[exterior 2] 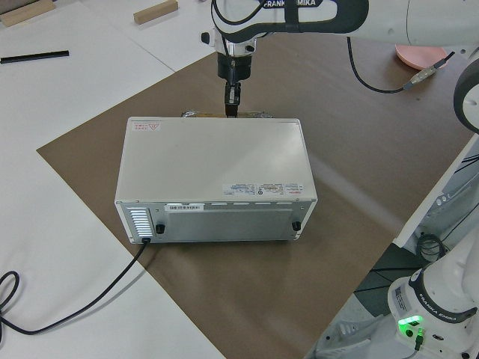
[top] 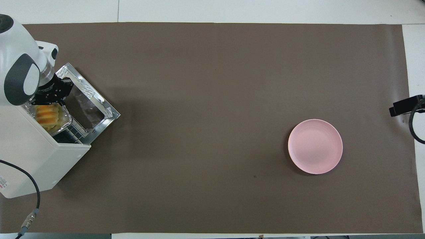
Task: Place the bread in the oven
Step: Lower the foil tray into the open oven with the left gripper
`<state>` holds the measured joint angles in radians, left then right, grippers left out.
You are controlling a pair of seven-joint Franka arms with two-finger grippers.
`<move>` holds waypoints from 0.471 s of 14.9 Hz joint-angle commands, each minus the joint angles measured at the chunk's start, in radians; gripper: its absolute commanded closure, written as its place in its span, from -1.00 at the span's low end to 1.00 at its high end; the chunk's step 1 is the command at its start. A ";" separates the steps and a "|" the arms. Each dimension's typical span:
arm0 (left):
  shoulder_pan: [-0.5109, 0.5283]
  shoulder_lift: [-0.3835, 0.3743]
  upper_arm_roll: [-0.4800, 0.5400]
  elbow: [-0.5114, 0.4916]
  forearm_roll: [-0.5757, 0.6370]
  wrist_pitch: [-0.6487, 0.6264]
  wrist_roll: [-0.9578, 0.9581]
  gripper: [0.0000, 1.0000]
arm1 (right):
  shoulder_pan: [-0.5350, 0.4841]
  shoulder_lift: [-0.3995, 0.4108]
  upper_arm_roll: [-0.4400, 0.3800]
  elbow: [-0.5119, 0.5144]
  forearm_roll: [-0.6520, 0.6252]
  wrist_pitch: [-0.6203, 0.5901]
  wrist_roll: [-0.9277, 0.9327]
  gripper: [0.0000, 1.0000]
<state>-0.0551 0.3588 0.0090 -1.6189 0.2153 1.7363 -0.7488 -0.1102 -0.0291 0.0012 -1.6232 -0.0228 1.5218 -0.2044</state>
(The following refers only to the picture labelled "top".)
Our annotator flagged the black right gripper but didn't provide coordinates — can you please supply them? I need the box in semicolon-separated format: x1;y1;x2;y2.
389;95;425;117

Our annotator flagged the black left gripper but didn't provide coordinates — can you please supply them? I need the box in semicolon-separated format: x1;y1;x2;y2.
32;75;74;107

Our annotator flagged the yellow sliced bread loaf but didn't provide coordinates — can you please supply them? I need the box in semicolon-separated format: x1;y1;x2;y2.
35;103;62;131

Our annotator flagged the aluminium foil tray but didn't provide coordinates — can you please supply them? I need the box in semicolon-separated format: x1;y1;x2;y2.
23;101;72;136

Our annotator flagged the glass oven door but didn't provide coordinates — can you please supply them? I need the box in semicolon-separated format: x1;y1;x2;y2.
55;62;121;145

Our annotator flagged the metal oven rack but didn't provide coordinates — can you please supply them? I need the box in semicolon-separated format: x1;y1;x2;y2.
53;123;97;145

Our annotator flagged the cream toaster oven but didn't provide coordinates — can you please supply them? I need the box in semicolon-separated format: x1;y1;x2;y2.
0;62;121;199

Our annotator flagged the pink round plate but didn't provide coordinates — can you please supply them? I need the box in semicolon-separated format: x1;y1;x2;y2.
288;119;343;175

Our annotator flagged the brown table mat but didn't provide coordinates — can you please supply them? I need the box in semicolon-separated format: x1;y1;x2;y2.
0;23;418;234

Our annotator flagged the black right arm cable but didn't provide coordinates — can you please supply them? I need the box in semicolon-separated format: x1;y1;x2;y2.
409;100;425;145

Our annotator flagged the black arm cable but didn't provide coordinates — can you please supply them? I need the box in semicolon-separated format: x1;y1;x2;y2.
409;100;425;145
0;159;41;239

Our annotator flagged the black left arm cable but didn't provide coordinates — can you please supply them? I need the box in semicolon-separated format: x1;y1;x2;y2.
0;159;41;239

